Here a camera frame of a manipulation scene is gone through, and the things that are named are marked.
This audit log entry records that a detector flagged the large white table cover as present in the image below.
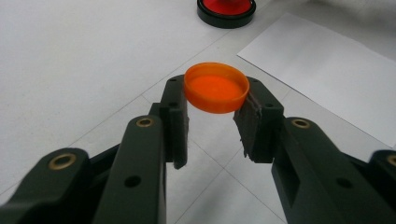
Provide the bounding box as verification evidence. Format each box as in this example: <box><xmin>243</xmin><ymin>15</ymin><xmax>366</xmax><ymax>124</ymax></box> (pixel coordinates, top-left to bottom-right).
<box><xmin>0</xmin><ymin>0</ymin><xmax>396</xmax><ymax>224</ymax></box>

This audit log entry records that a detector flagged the round red ink pad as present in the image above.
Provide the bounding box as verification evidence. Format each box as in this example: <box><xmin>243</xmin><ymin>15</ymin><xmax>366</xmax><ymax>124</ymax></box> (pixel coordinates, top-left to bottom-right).
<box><xmin>196</xmin><ymin>0</ymin><xmax>258</xmax><ymax>30</ymax></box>

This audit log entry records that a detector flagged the white paper sheet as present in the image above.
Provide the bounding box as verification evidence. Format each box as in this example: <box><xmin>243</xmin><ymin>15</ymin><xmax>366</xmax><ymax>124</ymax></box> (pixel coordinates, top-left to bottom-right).
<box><xmin>236</xmin><ymin>12</ymin><xmax>396</xmax><ymax>149</ymax></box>

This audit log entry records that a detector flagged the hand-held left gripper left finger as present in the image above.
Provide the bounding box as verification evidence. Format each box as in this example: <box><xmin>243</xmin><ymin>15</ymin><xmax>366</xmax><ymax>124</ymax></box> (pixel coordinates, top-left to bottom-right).
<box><xmin>92</xmin><ymin>74</ymin><xmax>190</xmax><ymax>224</ymax></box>

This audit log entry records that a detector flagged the orange round cap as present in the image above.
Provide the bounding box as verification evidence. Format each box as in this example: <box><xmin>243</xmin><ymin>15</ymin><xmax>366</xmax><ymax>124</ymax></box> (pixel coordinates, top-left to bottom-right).
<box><xmin>183</xmin><ymin>62</ymin><xmax>251</xmax><ymax>115</ymax></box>

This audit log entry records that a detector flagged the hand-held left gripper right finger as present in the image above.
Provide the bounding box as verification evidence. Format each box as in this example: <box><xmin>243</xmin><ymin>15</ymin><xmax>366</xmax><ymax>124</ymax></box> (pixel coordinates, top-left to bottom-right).
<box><xmin>233</xmin><ymin>77</ymin><xmax>396</xmax><ymax>224</ymax></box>

